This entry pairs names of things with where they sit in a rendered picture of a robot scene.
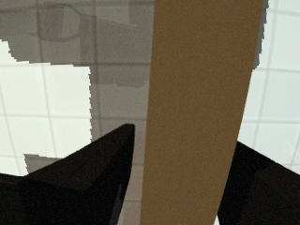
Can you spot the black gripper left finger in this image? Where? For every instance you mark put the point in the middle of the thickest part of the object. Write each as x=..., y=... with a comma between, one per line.
x=84, y=188

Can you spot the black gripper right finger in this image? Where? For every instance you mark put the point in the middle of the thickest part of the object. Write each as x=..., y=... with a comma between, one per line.
x=259, y=191

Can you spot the long brown wooden rail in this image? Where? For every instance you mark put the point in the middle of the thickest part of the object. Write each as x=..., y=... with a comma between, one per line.
x=201, y=63

